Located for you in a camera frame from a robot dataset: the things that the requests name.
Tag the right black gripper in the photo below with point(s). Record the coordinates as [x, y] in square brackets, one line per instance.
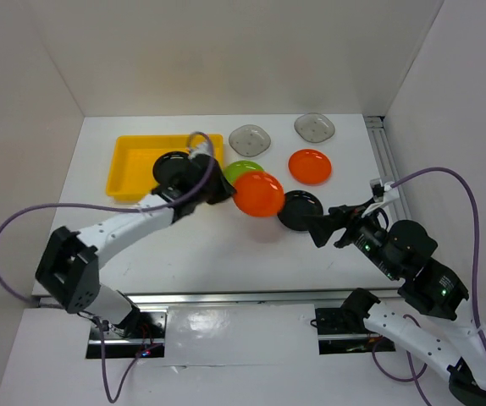
[338, 215]

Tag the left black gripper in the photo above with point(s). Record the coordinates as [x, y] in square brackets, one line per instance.
[225, 189]

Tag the green plate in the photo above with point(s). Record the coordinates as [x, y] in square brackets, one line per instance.
[236, 169]

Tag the black plate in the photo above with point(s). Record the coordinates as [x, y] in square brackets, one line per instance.
[175, 168]
[297, 205]

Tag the orange plate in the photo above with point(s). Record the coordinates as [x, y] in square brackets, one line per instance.
[310, 167]
[259, 194]

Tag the clear grey plate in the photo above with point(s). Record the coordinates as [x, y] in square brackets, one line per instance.
[249, 140]
[314, 128]

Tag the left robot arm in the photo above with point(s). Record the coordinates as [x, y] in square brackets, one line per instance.
[70, 266]

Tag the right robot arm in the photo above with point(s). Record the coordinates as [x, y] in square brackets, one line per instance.
[403, 253]

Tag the yellow plastic bin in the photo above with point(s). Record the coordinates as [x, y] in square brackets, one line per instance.
[130, 176]

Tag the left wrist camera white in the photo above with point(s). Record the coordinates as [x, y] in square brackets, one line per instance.
[201, 149]

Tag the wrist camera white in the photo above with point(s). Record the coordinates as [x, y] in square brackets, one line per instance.
[201, 149]
[384, 194]

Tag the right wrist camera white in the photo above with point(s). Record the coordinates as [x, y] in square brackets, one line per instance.
[384, 194]

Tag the aluminium rail front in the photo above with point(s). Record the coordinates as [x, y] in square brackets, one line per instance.
[239, 298]

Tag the aluminium rail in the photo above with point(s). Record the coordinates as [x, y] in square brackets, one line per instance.
[239, 298]
[386, 163]

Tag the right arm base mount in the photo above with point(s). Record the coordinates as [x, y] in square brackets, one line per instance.
[337, 335]

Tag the aluminium rail right side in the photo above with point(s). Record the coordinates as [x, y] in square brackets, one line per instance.
[386, 163]

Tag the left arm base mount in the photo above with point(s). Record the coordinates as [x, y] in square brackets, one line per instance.
[147, 339]

